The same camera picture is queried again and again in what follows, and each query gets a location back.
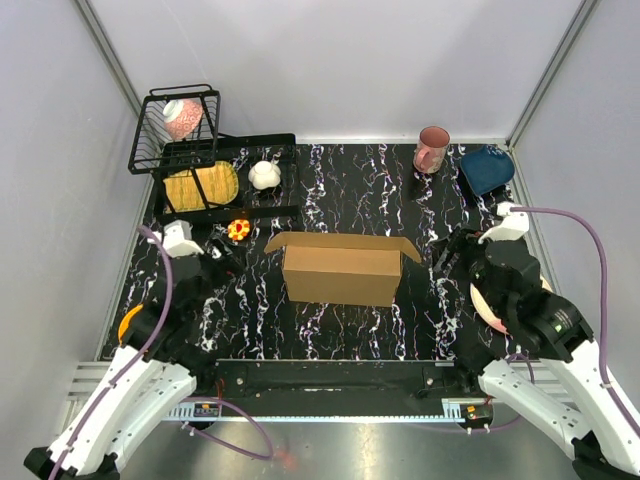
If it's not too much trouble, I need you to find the brown cardboard box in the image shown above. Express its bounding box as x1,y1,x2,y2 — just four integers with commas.
264,231,422,307

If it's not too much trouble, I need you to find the pink patterned bowl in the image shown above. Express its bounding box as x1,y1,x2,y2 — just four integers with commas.
162,99,203,141

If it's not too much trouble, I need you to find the red yellow flower toy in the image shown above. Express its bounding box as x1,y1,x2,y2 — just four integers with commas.
227,219,251,242

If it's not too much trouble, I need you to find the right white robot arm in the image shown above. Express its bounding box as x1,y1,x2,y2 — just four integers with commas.
433,226,639,479

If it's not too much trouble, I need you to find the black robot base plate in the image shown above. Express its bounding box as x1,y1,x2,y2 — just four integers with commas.
194,359,491,421

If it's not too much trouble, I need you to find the pink cream round plate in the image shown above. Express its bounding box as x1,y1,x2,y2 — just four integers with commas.
470,274,553,336

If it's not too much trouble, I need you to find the pink ceramic mug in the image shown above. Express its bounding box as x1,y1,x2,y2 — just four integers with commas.
413,126,450,174

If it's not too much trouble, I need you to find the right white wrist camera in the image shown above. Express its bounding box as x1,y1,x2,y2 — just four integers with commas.
478,202,530,244

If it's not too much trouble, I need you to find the orange round bowl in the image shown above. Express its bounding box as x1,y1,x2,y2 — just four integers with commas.
118,304,144,346

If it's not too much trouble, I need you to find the dark blue dish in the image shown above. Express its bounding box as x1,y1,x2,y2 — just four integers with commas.
460,145,515,196

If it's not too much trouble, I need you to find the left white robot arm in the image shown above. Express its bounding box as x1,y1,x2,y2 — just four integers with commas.
23,240,244,479

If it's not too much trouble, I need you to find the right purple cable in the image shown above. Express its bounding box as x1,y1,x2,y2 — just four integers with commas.
409,204,640,439

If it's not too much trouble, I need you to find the black wire dish rack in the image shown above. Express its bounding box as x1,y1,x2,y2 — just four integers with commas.
128,84,300,224

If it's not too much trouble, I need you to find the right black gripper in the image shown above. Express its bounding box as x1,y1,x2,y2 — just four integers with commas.
426,221,507,316

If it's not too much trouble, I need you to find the yellow woven plate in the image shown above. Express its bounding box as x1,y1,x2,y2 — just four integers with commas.
164,161,239,212

